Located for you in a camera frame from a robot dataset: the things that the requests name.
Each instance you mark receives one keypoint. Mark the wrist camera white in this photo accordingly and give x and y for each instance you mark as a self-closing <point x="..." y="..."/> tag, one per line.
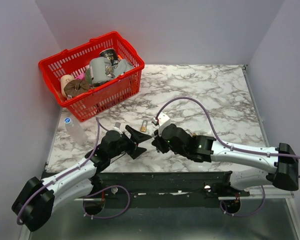
<point x="117" y="127"/>
<point x="161" y="121"/>

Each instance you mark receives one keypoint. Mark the pink item in basket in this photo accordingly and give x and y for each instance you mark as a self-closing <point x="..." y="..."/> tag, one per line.
<point x="81" y="76"/>

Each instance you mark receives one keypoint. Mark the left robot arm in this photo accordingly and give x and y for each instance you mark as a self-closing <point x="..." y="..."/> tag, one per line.
<point x="39" y="197"/>

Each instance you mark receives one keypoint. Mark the beige cup in basket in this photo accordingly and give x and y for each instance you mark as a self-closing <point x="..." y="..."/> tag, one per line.
<point x="64" y="80"/>

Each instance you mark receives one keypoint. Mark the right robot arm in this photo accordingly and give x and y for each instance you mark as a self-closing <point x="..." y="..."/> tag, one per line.
<point x="276" y="166"/>

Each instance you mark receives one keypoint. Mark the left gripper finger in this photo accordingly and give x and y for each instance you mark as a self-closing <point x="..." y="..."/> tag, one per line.
<point x="137" y="152"/>
<point x="137" y="137"/>

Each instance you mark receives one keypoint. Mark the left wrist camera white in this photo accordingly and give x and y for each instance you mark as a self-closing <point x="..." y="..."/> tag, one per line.
<point x="117" y="127"/>

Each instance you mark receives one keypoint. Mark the clear plastic water bottle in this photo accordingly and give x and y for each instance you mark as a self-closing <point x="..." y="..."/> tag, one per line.
<point x="75" y="130"/>

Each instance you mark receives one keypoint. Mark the black can in basket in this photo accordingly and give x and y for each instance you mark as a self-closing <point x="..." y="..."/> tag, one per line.
<point x="111" y="55"/>

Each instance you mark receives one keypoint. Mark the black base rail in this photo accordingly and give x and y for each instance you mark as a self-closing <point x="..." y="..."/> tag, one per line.
<point x="161" y="189"/>

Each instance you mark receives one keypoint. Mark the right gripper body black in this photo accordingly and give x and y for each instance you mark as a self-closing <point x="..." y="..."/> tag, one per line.
<point x="164" y="146"/>

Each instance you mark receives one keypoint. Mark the grey cloth in basket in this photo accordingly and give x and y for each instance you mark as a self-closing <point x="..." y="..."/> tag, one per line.
<point x="121" y="68"/>

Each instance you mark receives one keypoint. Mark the red plastic shopping basket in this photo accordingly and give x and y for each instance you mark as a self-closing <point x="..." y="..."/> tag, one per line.
<point x="77" y="60"/>

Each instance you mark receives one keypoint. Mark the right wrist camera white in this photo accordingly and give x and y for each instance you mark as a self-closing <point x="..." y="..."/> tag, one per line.
<point x="161" y="121"/>

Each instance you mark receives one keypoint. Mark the large brass padlock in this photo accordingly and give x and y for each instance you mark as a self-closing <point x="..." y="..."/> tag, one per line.
<point x="191" y="133"/>

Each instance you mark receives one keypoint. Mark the grey printed cloth roll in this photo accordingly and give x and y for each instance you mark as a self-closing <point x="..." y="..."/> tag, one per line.
<point x="102" y="71"/>

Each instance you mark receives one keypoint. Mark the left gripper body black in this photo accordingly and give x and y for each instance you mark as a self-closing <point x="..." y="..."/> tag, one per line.
<point x="127" y="144"/>

